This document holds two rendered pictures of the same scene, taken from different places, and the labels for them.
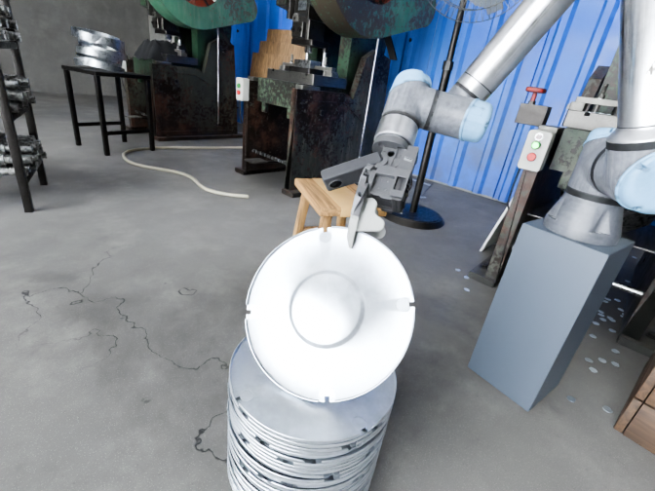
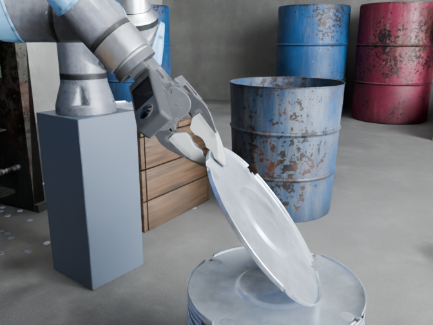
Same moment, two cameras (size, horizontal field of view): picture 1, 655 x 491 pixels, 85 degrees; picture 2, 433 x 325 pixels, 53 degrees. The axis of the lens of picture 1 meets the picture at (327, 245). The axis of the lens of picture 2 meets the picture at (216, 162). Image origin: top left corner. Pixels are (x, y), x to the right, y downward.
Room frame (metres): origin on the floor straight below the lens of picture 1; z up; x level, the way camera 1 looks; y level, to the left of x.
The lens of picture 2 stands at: (0.71, 0.60, 0.63)
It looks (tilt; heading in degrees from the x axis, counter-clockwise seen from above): 16 degrees down; 258
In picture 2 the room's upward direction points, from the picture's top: straight up
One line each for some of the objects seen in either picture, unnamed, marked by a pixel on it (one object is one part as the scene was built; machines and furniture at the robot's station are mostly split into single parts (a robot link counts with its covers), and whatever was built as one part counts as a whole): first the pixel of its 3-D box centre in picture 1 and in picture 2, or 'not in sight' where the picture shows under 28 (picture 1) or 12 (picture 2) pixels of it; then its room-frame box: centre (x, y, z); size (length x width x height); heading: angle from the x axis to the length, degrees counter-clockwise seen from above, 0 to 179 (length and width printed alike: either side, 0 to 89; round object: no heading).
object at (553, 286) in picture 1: (541, 311); (93, 193); (0.80, -0.57, 0.23); 0.18 x 0.18 x 0.45; 40
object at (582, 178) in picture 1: (612, 161); (84, 44); (0.80, -0.57, 0.62); 0.13 x 0.12 x 0.14; 169
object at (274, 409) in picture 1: (314, 366); (274, 285); (0.48, -0.01, 0.24); 0.29 x 0.29 x 0.01
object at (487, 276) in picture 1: (547, 169); not in sight; (1.70, -0.95, 0.45); 0.92 x 0.12 x 0.90; 141
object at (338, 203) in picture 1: (331, 233); not in sight; (1.27, -0.01, 0.16); 0.34 x 0.24 x 0.34; 22
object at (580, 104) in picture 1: (597, 98); not in sight; (1.53, -0.94, 0.76); 0.17 x 0.06 x 0.10; 51
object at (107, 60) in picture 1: (107, 93); not in sight; (2.76, 1.75, 0.40); 0.45 x 0.40 x 0.79; 63
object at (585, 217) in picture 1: (587, 211); (85, 91); (0.80, -0.57, 0.50); 0.15 x 0.15 x 0.10
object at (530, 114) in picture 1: (527, 130); not in sight; (1.44, -0.68, 0.62); 0.10 x 0.06 x 0.20; 51
